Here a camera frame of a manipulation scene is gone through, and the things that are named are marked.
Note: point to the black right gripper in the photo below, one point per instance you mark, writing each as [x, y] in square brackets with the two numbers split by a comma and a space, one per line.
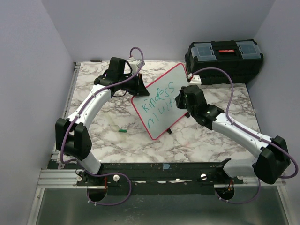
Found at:
[179, 98]

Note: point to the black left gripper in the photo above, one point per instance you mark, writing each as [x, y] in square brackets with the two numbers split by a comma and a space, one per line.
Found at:
[139, 89]

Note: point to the pink framed whiteboard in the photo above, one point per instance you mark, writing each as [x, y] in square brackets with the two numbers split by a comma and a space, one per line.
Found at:
[158, 111]

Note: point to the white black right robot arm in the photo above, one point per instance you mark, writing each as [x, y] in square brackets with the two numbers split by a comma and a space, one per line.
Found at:
[269, 159]

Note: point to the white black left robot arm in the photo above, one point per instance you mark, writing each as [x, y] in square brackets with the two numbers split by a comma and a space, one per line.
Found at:
[72, 134]

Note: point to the blue tape piece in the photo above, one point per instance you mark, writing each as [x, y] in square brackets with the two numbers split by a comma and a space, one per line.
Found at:
[166, 166]

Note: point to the black plastic toolbox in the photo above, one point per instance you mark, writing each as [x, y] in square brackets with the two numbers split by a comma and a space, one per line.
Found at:
[241, 60]

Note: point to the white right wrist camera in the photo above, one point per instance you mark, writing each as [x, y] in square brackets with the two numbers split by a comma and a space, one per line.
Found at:
[194, 80]

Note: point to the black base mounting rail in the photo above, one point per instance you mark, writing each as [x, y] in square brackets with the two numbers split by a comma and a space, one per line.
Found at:
[122, 179]

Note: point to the aluminium frame extrusion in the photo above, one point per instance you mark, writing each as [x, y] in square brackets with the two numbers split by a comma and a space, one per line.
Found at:
[54, 176]

